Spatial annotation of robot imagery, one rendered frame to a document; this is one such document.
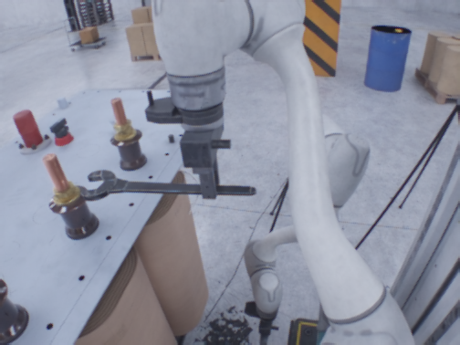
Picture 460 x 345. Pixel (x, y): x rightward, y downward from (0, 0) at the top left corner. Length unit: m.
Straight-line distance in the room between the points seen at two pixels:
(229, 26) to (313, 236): 0.31
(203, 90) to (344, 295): 0.35
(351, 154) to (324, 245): 0.41
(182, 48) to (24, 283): 0.58
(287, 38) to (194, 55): 0.16
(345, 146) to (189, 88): 0.47
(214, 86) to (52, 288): 0.51
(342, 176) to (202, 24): 0.54
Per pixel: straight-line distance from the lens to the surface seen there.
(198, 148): 0.49
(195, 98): 0.48
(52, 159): 0.70
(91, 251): 0.75
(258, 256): 1.20
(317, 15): 5.32
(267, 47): 0.52
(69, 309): 0.68
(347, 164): 0.82
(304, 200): 0.44
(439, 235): 0.88
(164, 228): 1.23
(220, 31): 0.46
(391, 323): 0.51
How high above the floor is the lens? 1.88
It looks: 37 degrees down
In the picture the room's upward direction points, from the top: 5 degrees counter-clockwise
